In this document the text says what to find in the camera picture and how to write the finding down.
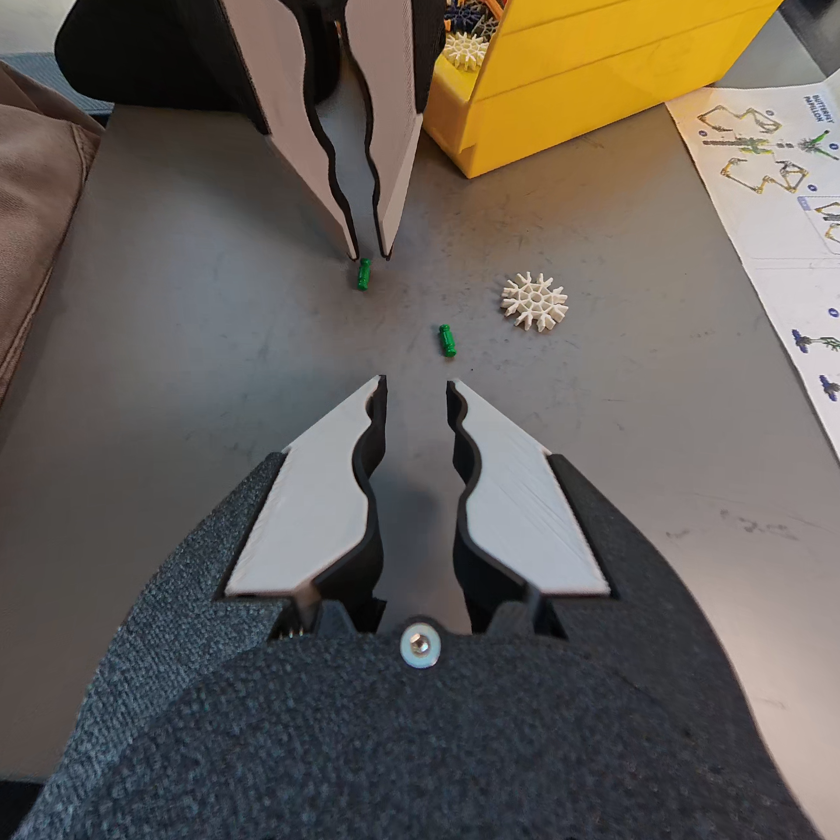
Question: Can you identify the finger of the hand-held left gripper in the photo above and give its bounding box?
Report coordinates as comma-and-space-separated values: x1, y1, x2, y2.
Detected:
344, 0, 425, 261
220, 0, 361, 259

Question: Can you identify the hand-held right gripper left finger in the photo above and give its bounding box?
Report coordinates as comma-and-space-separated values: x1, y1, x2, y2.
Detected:
224, 374, 389, 632

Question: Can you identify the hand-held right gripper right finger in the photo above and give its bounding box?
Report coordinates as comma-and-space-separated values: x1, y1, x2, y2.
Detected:
445, 379, 612, 598

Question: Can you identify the pile of colourful building pieces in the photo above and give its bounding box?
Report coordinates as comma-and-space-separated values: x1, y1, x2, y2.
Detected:
443, 0, 509, 70

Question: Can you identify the yellow plastic bin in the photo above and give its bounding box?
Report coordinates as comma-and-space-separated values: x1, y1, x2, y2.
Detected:
420, 0, 786, 179

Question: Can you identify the white snowflake connector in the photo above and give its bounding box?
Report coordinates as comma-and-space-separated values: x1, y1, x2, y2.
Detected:
500, 271, 568, 332

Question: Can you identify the grey desk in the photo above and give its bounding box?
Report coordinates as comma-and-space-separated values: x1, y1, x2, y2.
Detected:
0, 0, 840, 834

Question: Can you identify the folded paper instruction sheet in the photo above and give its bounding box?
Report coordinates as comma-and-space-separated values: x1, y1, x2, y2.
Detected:
665, 73, 840, 460

